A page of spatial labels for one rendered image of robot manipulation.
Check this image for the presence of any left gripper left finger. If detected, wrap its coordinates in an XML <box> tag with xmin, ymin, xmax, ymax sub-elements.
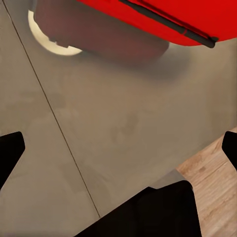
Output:
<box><xmin>0</xmin><ymin>131</ymin><xmax>25</xmax><ymax>190</ymax></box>

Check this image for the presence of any radio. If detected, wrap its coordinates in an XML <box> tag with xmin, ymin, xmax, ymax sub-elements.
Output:
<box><xmin>78</xmin><ymin>0</ymin><xmax>237</xmax><ymax>48</ymax></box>

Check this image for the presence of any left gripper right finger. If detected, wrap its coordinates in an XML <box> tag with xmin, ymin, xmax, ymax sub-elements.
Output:
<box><xmin>222</xmin><ymin>131</ymin><xmax>237</xmax><ymax>170</ymax></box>

